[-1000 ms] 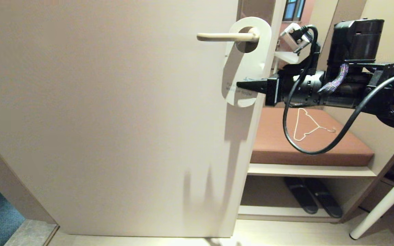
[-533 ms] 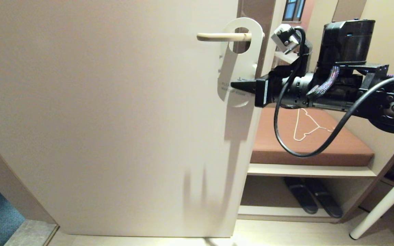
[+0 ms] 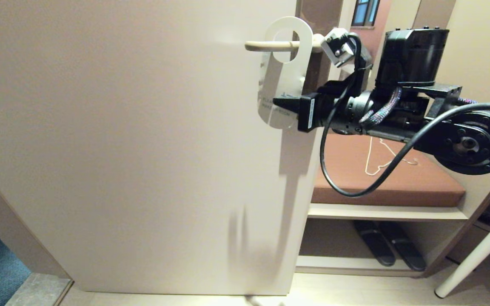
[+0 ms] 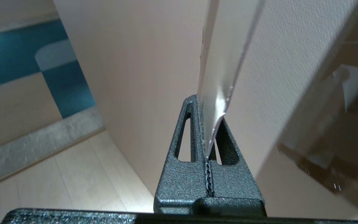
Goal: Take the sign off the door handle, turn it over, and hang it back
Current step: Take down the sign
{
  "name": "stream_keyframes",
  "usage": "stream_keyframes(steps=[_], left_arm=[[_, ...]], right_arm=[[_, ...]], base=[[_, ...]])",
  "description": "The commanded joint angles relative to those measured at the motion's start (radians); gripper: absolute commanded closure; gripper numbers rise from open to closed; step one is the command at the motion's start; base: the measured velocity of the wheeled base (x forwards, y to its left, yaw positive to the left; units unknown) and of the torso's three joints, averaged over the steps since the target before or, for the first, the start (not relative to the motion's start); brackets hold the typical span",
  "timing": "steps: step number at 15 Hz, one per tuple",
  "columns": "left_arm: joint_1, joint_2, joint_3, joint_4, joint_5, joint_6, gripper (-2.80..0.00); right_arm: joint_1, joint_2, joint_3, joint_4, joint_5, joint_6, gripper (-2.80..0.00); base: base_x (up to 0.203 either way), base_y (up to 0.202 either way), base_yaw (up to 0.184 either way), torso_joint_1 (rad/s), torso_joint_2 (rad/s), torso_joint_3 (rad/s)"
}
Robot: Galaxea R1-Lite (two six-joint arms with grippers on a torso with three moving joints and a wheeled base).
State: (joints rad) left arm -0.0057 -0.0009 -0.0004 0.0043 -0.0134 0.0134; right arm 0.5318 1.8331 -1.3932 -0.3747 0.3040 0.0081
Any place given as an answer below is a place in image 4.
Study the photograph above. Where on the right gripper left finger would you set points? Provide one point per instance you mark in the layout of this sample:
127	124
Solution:
179	186

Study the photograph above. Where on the white door hanger sign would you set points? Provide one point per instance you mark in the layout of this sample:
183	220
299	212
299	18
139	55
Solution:
222	62

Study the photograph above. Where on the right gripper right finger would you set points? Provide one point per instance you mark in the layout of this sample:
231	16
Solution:
235	189

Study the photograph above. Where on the beige room door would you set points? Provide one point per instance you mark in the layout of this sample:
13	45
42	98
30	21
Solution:
135	62

